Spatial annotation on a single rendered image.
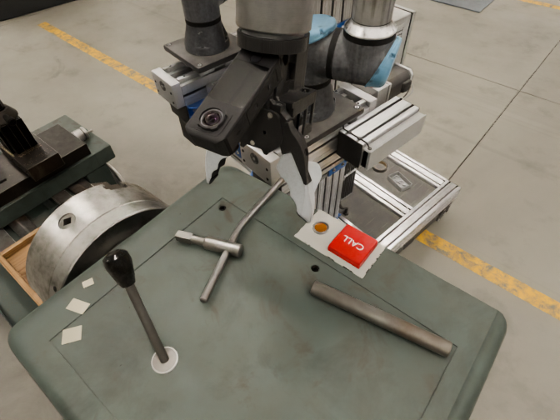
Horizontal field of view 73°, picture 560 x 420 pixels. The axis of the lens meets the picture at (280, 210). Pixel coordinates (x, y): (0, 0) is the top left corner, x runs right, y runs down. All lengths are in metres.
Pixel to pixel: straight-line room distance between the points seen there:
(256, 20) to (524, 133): 3.05
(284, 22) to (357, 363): 0.42
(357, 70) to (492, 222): 1.80
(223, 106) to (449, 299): 0.43
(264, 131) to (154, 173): 2.33
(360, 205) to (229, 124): 1.80
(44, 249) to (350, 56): 0.74
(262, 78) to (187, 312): 0.36
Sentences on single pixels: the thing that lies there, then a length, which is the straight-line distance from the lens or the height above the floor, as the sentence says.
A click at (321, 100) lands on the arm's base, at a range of 1.01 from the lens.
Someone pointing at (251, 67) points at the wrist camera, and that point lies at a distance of 0.39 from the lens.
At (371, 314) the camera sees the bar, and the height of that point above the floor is 1.28.
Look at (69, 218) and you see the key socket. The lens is 0.82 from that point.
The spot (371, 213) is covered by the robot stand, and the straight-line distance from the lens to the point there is 2.09.
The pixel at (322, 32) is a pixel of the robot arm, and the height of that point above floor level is 1.39.
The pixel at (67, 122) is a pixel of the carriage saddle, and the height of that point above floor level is 0.93.
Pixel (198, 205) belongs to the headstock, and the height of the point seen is 1.26.
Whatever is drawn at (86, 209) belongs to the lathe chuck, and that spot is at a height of 1.24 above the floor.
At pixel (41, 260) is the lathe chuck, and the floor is 1.19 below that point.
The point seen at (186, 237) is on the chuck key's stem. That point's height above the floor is 1.27.
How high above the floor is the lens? 1.77
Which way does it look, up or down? 49 degrees down
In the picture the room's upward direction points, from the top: 2 degrees counter-clockwise
